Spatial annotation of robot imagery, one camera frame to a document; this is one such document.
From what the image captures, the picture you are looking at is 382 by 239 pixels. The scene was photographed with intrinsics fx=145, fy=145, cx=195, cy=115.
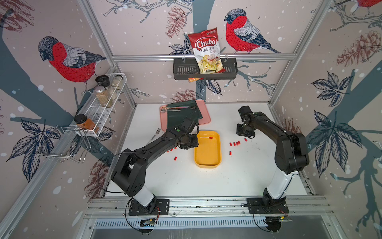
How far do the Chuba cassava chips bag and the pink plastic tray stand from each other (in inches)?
14.2

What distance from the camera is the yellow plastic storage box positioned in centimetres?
87

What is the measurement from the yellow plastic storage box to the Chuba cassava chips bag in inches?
16.7

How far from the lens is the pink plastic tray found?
1.10 meters

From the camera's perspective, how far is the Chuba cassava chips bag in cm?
83
